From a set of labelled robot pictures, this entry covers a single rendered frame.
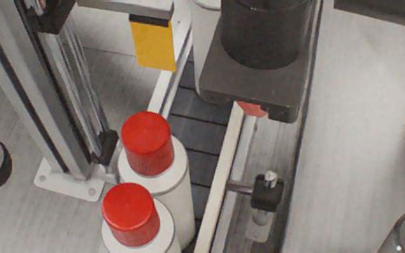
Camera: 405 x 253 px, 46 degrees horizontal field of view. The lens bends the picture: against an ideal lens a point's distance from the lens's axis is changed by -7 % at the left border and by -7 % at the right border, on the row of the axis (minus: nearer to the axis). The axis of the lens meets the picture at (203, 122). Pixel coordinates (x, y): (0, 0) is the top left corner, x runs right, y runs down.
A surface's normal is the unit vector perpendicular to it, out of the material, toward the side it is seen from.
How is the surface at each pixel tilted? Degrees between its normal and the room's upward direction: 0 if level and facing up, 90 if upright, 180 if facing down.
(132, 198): 3
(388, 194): 0
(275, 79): 0
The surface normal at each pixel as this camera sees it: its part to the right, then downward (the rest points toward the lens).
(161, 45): -0.25, 0.84
